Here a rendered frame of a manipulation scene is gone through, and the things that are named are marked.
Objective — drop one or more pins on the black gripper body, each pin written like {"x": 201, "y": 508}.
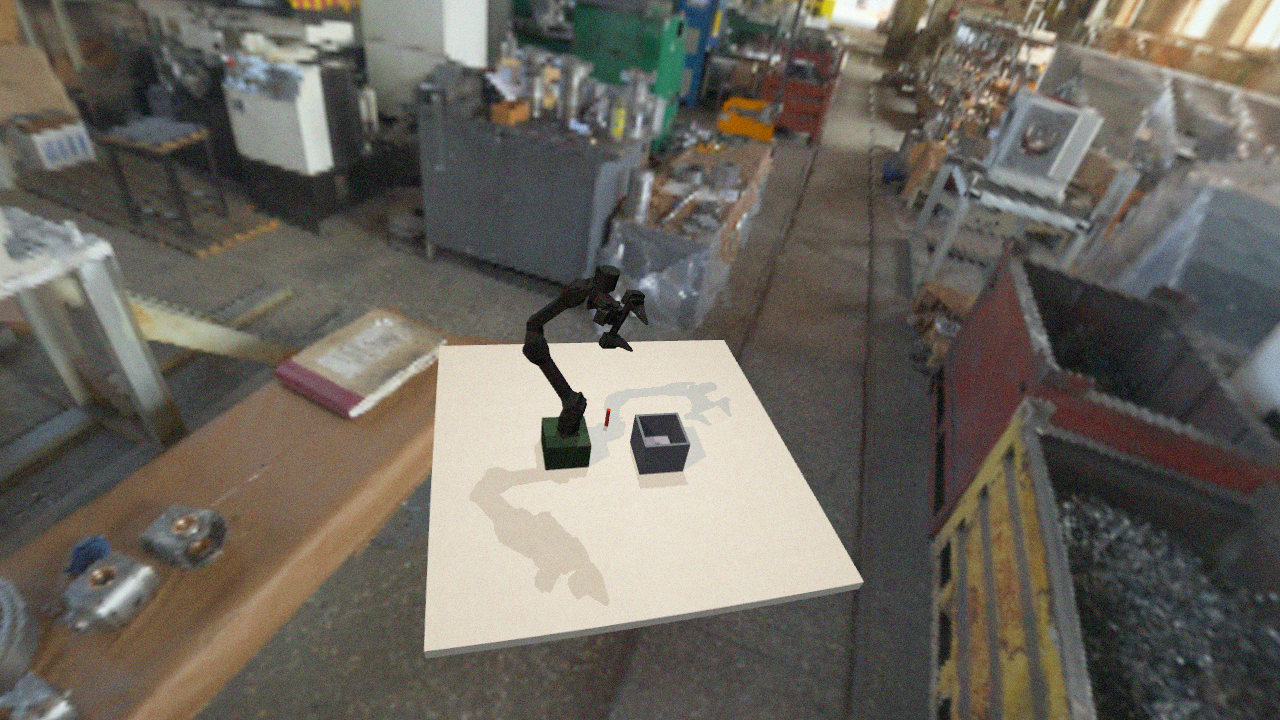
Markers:
{"x": 618, "y": 316}

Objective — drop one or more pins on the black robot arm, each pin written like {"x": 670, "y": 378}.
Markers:
{"x": 536, "y": 349}

